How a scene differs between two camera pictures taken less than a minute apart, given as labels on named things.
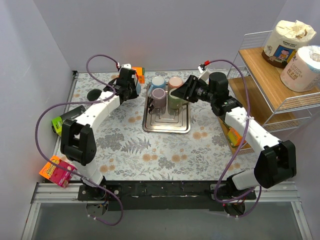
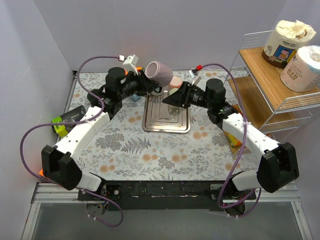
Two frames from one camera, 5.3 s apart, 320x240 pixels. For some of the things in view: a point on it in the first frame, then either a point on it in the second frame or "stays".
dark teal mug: [93, 94] stays
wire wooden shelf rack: [256, 85] stays
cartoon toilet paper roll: [284, 40] stays
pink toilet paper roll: [302, 73] stays
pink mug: [174, 82] stays
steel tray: [166, 120] stays
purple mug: [159, 95] to [159, 73]
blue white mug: [157, 82] to [158, 91]
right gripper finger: [188, 90] to [177, 98]
